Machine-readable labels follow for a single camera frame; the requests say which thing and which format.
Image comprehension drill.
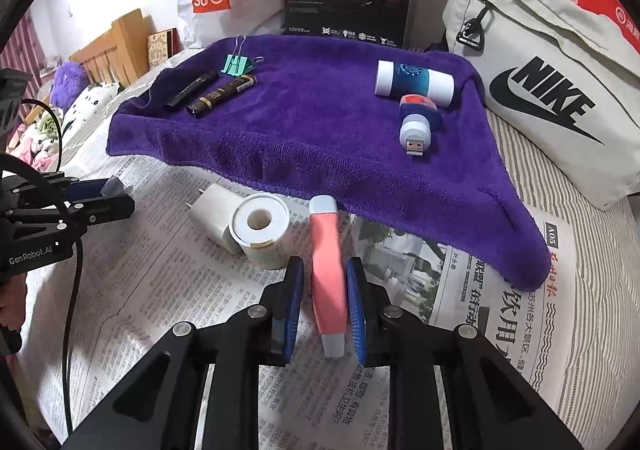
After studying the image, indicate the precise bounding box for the purple towel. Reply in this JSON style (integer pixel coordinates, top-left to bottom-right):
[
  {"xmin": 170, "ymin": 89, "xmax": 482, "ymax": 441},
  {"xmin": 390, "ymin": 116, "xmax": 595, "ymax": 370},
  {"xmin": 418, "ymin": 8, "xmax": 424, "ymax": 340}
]
[{"xmin": 106, "ymin": 32, "xmax": 551, "ymax": 293}]

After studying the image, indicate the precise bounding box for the striped bed sheet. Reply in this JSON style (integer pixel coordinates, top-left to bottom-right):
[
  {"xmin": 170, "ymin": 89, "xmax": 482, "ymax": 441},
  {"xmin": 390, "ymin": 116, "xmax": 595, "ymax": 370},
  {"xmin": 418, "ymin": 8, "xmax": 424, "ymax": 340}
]
[{"xmin": 487, "ymin": 110, "xmax": 638, "ymax": 431}]

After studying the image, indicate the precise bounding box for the purple plush toy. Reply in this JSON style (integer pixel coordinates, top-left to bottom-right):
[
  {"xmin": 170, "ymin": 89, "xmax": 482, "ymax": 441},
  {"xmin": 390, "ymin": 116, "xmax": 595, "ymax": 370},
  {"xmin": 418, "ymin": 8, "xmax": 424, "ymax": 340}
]
[{"xmin": 51, "ymin": 61, "xmax": 90, "ymax": 111}]

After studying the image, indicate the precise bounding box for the brown gold lipstick tube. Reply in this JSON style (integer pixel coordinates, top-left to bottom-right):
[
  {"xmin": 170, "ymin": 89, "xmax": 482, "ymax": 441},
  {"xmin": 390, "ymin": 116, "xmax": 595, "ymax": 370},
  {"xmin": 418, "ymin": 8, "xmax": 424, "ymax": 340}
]
[{"xmin": 186, "ymin": 75, "xmax": 257, "ymax": 117}]

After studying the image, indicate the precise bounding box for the person's left hand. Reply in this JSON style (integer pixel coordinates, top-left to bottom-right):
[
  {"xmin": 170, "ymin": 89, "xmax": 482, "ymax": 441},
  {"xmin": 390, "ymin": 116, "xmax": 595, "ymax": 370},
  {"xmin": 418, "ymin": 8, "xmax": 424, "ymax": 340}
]
[{"xmin": 0, "ymin": 276, "xmax": 23, "ymax": 356}]

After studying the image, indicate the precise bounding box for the white wall charger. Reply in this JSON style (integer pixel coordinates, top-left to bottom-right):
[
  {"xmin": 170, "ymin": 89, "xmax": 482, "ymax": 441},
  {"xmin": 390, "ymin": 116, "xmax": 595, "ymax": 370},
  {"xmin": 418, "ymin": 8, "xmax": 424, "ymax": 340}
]
[{"xmin": 186, "ymin": 182, "xmax": 243, "ymax": 251}]

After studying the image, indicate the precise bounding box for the red paper bag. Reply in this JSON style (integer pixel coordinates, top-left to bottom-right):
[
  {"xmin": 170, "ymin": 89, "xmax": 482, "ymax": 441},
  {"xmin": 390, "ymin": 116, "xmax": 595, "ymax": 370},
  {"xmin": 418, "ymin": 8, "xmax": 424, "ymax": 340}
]
[{"xmin": 559, "ymin": 0, "xmax": 640, "ymax": 51}]

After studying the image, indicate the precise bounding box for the blue petroleum jelly jar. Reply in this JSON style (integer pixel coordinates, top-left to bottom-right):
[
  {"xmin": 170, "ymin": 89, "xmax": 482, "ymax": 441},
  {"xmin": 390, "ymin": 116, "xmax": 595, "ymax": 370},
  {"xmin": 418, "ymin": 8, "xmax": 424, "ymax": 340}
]
[{"xmin": 398, "ymin": 94, "xmax": 441, "ymax": 128}]

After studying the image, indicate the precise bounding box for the wooden headboard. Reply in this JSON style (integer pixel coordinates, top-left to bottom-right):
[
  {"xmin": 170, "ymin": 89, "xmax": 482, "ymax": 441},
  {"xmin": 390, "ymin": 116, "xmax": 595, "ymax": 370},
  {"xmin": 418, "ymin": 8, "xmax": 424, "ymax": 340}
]
[{"xmin": 69, "ymin": 9, "xmax": 156, "ymax": 88}]

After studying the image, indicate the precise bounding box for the blue and white bottle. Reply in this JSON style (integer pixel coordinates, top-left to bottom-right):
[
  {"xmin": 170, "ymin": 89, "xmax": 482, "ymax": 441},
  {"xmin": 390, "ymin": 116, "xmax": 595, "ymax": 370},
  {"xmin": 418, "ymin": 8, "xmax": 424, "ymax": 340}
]
[{"xmin": 375, "ymin": 60, "xmax": 455, "ymax": 108}]

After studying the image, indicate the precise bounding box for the white spotted pillow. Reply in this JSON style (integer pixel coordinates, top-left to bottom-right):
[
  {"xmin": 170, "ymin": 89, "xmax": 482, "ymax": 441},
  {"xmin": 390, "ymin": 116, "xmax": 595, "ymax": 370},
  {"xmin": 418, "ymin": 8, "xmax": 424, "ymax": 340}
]
[{"xmin": 65, "ymin": 82, "xmax": 121, "ymax": 131}]

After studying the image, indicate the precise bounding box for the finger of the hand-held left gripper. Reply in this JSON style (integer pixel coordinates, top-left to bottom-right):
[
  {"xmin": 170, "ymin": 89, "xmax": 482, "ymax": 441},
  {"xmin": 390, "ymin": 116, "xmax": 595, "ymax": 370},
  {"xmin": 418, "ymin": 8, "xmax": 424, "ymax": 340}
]
[
  {"xmin": 7, "ymin": 194, "xmax": 136, "ymax": 242},
  {"xmin": 20, "ymin": 170, "xmax": 108, "ymax": 205}
]

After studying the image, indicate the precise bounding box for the black cable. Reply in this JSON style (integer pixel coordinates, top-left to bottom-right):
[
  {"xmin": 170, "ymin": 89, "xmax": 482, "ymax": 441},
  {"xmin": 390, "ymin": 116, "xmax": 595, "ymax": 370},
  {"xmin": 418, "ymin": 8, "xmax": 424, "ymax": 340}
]
[{"xmin": 20, "ymin": 99, "xmax": 85, "ymax": 436}]

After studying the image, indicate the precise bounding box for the white tape roll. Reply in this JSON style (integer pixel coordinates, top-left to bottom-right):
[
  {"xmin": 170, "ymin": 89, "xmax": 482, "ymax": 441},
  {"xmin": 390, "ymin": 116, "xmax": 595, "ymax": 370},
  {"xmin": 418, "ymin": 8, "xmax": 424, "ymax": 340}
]
[{"xmin": 229, "ymin": 193, "xmax": 291, "ymax": 270}]

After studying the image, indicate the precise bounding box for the white usb night light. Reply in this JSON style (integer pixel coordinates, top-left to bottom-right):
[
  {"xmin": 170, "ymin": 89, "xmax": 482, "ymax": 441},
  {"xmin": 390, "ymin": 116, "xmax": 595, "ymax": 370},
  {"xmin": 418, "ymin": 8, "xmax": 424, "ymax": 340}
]
[{"xmin": 398, "ymin": 112, "xmax": 441, "ymax": 158}]

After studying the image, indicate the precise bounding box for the floral bedding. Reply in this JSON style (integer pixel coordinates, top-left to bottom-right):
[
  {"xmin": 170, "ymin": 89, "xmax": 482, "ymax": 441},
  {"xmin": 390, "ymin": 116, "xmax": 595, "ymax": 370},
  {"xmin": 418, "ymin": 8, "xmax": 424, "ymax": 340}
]
[{"xmin": 7, "ymin": 107, "xmax": 66, "ymax": 171}]

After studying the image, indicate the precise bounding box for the small brown patterned box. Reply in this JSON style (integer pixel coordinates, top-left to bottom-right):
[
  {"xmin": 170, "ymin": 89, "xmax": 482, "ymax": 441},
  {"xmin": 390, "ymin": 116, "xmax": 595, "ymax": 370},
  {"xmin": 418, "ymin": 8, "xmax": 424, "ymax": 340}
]
[{"xmin": 146, "ymin": 28, "xmax": 180, "ymax": 65}]

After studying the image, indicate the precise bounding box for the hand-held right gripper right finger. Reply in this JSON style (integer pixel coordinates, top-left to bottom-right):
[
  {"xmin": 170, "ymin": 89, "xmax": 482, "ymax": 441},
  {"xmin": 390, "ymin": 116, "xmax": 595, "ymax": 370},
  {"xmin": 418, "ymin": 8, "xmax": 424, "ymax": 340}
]
[{"xmin": 345, "ymin": 257, "xmax": 583, "ymax": 450}]

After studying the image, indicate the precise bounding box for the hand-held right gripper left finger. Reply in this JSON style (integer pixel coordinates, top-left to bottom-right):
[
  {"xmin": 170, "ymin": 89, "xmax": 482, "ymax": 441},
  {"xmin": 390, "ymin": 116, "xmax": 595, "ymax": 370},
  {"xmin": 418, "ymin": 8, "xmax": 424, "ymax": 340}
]
[{"xmin": 60, "ymin": 256, "xmax": 305, "ymax": 450}]

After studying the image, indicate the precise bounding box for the newspaper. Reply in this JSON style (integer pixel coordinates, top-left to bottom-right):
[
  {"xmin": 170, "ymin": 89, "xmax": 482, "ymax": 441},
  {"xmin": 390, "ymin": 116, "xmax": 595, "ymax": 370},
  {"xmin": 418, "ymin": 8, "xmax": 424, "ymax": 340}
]
[{"xmin": 25, "ymin": 50, "xmax": 571, "ymax": 450}]

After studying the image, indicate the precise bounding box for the black cosmetic tube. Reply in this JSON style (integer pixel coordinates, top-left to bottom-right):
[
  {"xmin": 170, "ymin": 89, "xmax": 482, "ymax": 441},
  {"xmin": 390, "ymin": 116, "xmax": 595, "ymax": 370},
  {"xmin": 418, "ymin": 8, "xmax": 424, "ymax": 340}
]
[{"xmin": 166, "ymin": 71, "xmax": 219, "ymax": 110}]

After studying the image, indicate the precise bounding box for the pink tube with grey caps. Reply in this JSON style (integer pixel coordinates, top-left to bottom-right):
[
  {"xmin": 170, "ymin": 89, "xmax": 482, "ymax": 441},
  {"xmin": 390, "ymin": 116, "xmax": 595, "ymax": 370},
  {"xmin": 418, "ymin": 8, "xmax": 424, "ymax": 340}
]
[{"xmin": 309, "ymin": 195, "xmax": 347, "ymax": 358}]

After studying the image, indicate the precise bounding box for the green binder clip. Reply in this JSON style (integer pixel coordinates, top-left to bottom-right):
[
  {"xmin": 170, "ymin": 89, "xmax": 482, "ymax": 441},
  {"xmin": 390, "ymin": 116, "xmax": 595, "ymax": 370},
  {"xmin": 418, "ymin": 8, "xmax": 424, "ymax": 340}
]
[{"xmin": 221, "ymin": 35, "xmax": 266, "ymax": 77}]

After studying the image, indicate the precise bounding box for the beige sling bag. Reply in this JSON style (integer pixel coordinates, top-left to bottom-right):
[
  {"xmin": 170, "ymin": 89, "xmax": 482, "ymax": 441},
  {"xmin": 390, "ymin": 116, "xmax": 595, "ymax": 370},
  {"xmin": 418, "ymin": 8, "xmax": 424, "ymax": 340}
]
[{"xmin": 442, "ymin": 0, "xmax": 640, "ymax": 211}]

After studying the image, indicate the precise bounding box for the clear plastic cap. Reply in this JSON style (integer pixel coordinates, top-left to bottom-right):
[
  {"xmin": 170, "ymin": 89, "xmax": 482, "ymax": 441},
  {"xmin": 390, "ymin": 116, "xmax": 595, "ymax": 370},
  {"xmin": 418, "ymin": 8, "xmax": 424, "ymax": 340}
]
[{"xmin": 101, "ymin": 176, "xmax": 133, "ymax": 198}]

